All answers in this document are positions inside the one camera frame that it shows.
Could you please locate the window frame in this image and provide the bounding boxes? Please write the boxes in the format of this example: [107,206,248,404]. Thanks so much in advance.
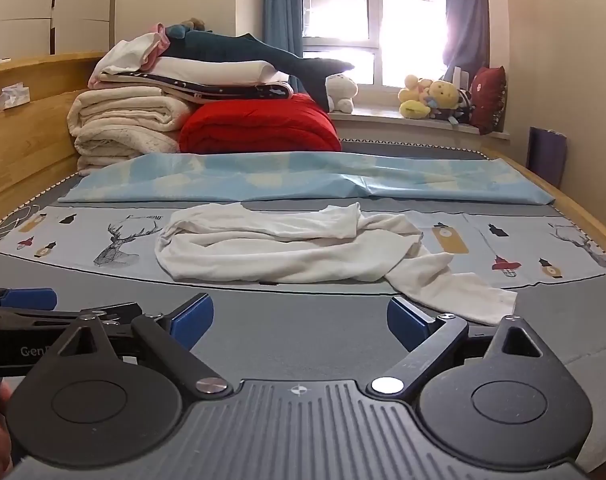
[303,0,447,88]

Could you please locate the light blue patterned cloth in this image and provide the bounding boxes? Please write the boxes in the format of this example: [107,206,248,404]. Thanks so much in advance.
[62,152,554,205]

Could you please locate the tissue pack on headboard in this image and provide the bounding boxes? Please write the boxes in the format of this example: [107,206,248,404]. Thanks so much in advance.
[0,82,30,110]

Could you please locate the red folded blanket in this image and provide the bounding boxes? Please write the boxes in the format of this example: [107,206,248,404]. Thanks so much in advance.
[178,93,342,154]

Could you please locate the blue left curtain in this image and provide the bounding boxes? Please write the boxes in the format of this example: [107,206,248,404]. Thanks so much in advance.
[260,0,305,92]

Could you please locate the purple box by wall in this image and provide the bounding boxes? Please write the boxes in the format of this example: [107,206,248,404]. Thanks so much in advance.
[526,127,568,188]

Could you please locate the white plush toy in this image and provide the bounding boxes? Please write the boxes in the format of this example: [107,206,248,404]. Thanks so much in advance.
[326,74,358,114]

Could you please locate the purple right curtain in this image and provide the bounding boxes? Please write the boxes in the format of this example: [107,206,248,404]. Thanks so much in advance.
[443,0,489,81]

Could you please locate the dark teal shark plush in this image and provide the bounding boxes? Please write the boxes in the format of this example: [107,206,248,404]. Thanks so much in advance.
[164,24,354,112]

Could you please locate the cream folded blanket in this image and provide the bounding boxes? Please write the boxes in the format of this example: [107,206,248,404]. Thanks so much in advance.
[66,86,194,174]

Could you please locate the printed deer bed sheet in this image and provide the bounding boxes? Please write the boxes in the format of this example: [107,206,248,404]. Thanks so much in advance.
[0,204,606,290]

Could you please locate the white long-sleeve shirt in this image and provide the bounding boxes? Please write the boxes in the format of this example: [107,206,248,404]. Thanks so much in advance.
[155,204,516,325]

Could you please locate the yellow plush toys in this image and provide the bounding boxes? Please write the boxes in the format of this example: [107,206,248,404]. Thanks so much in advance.
[397,75,473,126]

